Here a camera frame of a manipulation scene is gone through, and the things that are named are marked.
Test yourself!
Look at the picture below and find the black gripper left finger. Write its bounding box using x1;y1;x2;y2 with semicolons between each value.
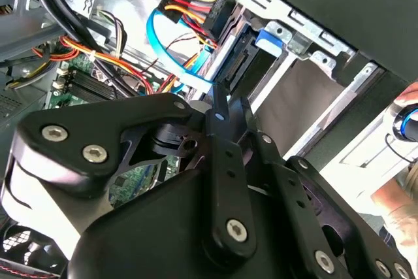
0;84;258;263

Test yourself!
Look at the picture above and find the hard disk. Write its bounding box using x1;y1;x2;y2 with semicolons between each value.
208;14;283;97

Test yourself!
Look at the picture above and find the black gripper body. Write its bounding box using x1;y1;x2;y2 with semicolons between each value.
67;166;316;279

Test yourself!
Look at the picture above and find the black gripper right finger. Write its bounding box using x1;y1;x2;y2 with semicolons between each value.
228;97;414;279

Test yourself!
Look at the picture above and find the person's bare hand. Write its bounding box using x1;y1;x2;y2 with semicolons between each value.
393;81;418;106

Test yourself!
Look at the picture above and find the power wire with black plug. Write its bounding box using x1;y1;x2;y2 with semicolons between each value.
157;0;236;48

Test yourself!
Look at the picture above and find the blue data wire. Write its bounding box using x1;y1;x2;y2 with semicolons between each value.
146;8;218;97

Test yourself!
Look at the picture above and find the round black tool blue ring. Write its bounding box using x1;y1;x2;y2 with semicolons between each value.
391;102;418;145

